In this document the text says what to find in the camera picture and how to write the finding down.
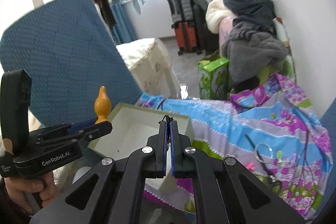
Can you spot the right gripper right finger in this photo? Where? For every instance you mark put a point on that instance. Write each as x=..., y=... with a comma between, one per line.
x=182, y=164

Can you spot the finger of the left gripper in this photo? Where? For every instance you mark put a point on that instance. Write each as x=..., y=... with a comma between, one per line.
x=92, y=133
x=74, y=128

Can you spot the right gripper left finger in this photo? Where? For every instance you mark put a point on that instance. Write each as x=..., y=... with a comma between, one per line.
x=156, y=164

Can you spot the orange gourd-shaped pendant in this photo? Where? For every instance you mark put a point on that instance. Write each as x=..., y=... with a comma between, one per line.
x=102, y=106

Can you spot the black hair stick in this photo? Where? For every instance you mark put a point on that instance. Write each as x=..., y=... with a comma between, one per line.
x=271, y=177

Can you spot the person's left hand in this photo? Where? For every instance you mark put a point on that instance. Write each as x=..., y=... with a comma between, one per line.
x=17, y=188

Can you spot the green white cardboard box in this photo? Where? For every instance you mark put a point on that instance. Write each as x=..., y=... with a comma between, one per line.
x=132, y=126

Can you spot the blue knitted chair back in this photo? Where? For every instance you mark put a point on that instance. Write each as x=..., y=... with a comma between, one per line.
x=69, y=53

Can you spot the green printed carton box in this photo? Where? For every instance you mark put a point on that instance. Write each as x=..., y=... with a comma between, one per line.
x=213, y=77

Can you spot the colourful floral bed sheet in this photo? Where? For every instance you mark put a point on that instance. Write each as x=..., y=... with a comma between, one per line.
x=279, y=119

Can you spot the red hard suitcase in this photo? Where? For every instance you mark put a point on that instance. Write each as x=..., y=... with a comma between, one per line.
x=186, y=37

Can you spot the grey fleece garment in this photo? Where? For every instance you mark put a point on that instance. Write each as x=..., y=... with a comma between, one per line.
x=250, y=50

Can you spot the cream fluffy blanket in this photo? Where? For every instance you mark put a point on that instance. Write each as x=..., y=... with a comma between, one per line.
x=216, y=12

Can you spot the dark navy jacket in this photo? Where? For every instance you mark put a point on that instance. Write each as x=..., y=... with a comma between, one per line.
x=257, y=12

